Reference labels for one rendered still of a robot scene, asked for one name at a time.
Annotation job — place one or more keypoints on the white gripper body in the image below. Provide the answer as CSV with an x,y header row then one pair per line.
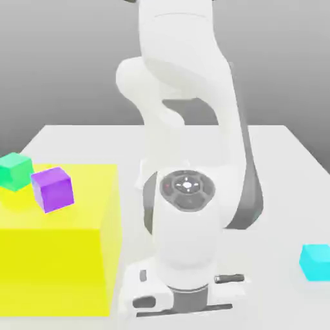
x,y
180,314

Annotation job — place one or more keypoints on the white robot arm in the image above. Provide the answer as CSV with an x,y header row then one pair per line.
x,y
185,237

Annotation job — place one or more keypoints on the small cyan cube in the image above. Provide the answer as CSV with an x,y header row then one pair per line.
x,y
315,263

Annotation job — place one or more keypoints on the small purple cube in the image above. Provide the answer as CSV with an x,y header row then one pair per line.
x,y
54,190

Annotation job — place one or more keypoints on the small green cube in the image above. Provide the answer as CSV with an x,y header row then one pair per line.
x,y
14,170

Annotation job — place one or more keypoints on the large yellow box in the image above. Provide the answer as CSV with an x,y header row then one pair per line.
x,y
51,257

